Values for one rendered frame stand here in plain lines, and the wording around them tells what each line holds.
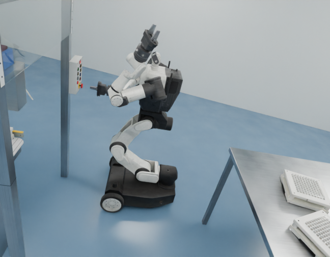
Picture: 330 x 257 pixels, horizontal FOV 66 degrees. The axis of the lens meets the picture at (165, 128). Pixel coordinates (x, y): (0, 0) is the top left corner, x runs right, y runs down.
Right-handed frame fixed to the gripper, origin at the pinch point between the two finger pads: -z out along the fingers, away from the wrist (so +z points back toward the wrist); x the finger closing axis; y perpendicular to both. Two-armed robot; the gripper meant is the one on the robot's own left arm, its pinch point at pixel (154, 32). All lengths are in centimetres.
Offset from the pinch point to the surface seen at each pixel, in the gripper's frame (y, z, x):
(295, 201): 71, 23, -105
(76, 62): -16, 64, 42
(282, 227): 49, 26, -113
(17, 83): -62, 41, -6
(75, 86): -13, 82, 34
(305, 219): 57, 16, -114
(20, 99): -60, 50, -8
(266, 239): 34, 28, -115
